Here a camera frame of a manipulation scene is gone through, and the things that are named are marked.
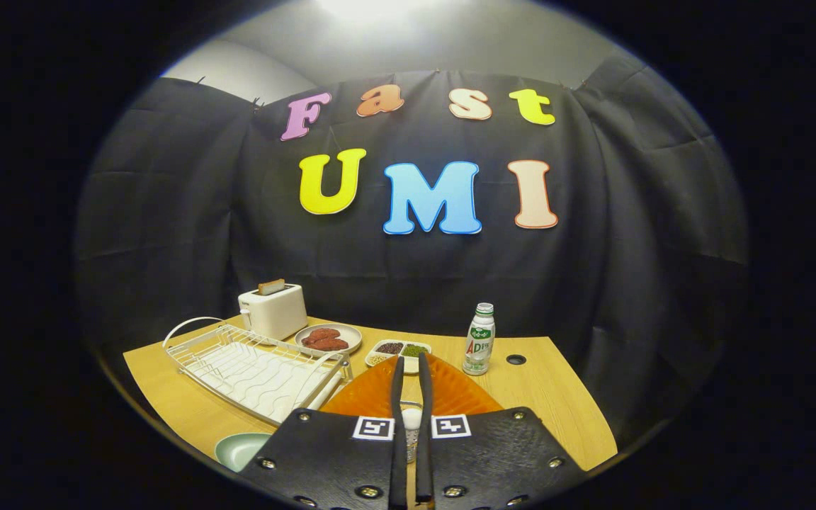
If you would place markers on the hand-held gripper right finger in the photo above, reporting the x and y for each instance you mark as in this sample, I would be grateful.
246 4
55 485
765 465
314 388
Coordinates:
425 397

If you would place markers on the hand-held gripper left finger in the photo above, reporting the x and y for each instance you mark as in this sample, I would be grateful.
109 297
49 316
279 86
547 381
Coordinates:
397 397

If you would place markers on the pale green plate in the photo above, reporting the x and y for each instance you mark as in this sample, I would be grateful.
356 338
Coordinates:
241 450

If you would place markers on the white divided dish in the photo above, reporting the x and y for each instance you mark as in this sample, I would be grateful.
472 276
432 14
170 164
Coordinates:
383 367

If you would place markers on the beige round plate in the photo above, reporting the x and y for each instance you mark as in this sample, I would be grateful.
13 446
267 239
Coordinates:
351 333

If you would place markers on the pile of yellow soybeans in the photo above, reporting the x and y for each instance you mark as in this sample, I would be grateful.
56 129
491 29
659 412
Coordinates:
378 359

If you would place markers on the pile of green beans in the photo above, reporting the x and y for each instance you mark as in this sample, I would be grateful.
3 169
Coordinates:
415 350

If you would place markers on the pile of dark red beans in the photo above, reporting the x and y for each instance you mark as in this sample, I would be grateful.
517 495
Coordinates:
390 348

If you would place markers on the white drink bottle green label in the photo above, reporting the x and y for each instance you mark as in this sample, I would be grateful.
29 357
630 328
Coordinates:
479 347

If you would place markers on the brown meat piece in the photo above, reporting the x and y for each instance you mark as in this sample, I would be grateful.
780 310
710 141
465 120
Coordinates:
321 334
331 345

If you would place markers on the white drain tray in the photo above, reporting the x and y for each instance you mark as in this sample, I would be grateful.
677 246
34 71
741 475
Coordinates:
259 375

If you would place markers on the white toaster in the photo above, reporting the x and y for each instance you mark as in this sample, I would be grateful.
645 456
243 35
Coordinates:
277 315

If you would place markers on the slice of toast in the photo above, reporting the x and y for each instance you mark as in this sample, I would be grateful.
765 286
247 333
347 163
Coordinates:
271 287

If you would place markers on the black backdrop cloth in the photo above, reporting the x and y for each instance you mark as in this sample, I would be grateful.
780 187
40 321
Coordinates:
592 248

